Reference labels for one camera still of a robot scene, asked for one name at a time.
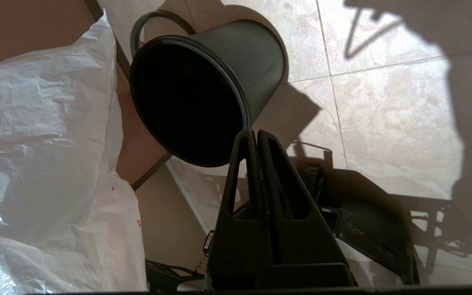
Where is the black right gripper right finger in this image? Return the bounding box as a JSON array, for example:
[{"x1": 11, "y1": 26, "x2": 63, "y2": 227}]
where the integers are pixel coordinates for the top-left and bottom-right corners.
[{"x1": 257, "y1": 130, "x2": 353, "y2": 289}]

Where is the black trash bin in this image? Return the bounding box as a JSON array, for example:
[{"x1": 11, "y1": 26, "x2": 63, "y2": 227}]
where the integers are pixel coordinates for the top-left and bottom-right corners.
[{"x1": 129, "y1": 20, "x2": 286, "y2": 168}]

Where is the grey bin ring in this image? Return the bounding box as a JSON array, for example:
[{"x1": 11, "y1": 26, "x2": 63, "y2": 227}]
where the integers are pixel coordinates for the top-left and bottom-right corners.
[{"x1": 130, "y1": 10, "x2": 197, "y2": 58}]

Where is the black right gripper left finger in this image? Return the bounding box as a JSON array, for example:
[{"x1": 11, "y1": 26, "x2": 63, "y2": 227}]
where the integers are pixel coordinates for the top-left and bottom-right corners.
[{"x1": 205, "y1": 129, "x2": 270, "y2": 289}]

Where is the clear pink-edged new trash bag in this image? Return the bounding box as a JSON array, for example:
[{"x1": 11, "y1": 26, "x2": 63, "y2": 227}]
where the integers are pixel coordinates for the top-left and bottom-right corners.
[{"x1": 0, "y1": 16, "x2": 148, "y2": 293}]

